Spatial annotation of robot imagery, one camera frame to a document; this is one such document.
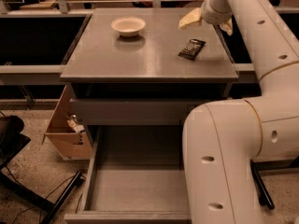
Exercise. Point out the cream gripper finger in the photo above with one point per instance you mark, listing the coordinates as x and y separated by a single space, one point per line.
227 27
193 18

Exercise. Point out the black rxbar chocolate wrapper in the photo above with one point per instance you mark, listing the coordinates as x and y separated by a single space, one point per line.
192 49

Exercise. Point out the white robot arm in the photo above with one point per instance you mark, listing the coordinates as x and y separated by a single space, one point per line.
221 138

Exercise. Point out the grey drawer cabinet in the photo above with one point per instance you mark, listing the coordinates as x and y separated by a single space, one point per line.
105 65

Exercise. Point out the closed grey top drawer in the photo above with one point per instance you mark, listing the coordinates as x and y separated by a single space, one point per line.
133 112

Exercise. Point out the open grey middle drawer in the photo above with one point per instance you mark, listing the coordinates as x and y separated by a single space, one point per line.
135 176

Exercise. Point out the white paper bowl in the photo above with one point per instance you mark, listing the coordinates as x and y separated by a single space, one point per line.
128 26

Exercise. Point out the black chair base leg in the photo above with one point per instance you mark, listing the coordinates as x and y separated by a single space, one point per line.
264 196

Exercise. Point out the cardboard box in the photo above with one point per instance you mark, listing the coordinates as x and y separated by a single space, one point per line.
71 145

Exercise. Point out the black stand leg bar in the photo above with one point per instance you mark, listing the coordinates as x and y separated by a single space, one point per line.
47 209

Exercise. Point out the black office chair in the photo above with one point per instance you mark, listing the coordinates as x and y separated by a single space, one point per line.
11 139

